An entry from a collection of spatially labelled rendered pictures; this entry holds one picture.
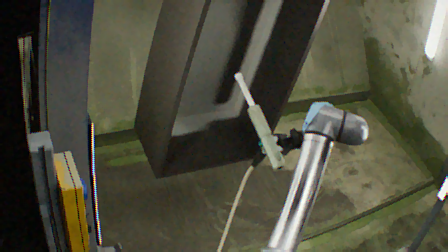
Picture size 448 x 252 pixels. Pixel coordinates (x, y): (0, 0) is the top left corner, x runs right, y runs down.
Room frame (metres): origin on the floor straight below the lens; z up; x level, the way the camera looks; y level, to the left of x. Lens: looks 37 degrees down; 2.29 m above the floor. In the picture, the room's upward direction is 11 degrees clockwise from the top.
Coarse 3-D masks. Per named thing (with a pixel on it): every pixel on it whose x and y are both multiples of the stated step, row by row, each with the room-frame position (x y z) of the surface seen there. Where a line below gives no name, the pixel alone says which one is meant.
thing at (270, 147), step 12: (240, 84) 2.12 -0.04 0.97; (252, 108) 2.00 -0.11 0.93; (252, 120) 1.97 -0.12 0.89; (264, 120) 1.96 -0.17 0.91; (264, 132) 1.91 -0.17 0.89; (264, 144) 1.87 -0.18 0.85; (276, 144) 1.87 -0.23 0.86; (264, 156) 1.90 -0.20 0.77; (276, 156) 1.81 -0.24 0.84; (276, 168) 1.78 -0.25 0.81
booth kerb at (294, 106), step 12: (324, 96) 3.48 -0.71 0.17; (336, 96) 3.54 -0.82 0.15; (348, 96) 3.62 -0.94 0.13; (360, 96) 3.71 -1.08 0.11; (288, 108) 3.29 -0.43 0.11; (300, 108) 3.35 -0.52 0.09; (108, 132) 2.58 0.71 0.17; (120, 132) 2.62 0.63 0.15; (132, 132) 2.67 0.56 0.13; (96, 144) 2.52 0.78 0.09; (108, 144) 2.57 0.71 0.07
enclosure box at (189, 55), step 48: (192, 0) 1.85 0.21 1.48; (240, 0) 2.32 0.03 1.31; (288, 0) 2.34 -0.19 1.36; (192, 48) 1.81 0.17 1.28; (240, 48) 2.43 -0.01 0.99; (288, 48) 2.27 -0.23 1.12; (144, 96) 2.14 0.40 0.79; (192, 96) 2.38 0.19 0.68; (240, 96) 2.53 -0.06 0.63; (288, 96) 2.19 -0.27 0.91; (144, 144) 2.09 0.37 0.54; (192, 144) 2.22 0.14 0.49; (240, 144) 2.32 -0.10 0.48
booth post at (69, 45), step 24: (48, 0) 1.16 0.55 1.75; (72, 0) 1.20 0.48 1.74; (72, 24) 1.20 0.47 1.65; (48, 48) 1.16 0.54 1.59; (72, 48) 1.21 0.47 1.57; (48, 72) 1.16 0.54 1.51; (72, 72) 1.21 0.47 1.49; (48, 96) 1.16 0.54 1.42; (72, 96) 1.21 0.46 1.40; (72, 120) 1.21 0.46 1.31; (72, 144) 1.21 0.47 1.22
